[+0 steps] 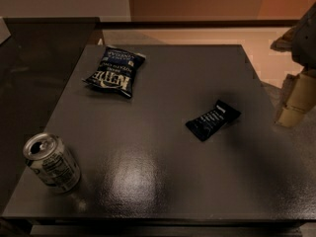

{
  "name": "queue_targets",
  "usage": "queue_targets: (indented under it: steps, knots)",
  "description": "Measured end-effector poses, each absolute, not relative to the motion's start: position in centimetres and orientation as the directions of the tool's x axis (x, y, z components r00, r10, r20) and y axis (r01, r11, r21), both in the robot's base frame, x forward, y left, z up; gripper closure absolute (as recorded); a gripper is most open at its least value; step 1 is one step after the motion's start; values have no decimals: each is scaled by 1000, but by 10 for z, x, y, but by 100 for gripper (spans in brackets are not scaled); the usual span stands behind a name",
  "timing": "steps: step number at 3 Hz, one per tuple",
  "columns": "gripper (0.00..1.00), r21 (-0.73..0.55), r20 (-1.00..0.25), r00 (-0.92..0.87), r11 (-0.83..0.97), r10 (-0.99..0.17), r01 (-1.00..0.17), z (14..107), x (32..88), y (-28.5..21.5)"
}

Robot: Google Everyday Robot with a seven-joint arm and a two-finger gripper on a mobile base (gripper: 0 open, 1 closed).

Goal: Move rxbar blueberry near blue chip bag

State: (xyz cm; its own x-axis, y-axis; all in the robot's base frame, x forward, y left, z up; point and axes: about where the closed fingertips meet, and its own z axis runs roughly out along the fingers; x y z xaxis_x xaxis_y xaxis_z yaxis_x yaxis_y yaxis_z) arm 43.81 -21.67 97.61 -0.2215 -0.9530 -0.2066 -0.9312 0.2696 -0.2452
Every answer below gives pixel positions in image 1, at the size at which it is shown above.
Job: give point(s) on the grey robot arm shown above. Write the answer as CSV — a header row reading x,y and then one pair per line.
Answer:
x,y
303,49

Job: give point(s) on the dark blue rxbar wrapper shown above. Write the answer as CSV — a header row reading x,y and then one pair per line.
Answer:
x,y
206,125

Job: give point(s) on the silver soda can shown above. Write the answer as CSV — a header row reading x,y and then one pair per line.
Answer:
x,y
49,158

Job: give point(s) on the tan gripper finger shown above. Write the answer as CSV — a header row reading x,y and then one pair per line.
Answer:
x,y
284,43
297,97

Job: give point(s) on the blue Kettle chip bag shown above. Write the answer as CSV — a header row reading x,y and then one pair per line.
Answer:
x,y
116,71

